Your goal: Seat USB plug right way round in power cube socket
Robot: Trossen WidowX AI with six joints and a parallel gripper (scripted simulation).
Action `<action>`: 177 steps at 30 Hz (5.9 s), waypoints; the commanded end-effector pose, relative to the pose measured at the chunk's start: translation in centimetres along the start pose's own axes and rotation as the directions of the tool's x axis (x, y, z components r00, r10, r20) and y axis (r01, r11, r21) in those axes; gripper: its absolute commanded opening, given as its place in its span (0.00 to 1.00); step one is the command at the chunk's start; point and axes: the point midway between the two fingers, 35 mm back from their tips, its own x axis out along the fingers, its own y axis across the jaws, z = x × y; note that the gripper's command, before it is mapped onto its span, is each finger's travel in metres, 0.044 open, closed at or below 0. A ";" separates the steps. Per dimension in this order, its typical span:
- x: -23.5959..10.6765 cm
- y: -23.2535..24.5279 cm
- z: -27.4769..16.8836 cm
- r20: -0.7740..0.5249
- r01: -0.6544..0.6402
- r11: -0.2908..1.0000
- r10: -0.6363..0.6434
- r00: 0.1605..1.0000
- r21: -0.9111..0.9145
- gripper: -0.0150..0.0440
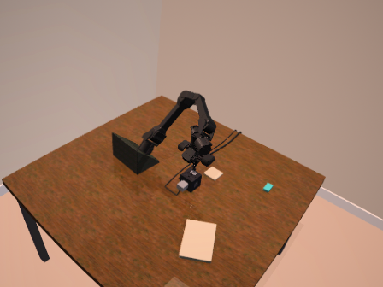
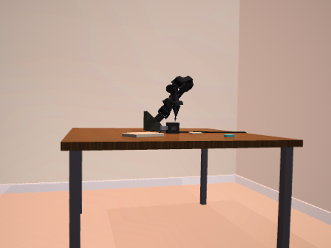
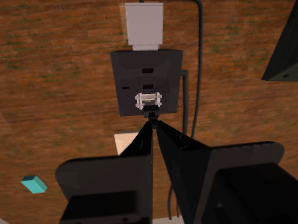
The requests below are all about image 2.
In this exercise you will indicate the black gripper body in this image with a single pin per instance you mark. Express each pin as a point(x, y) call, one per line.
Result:
point(176, 101)

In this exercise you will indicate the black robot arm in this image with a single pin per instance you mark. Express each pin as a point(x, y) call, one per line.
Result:
point(184, 84)

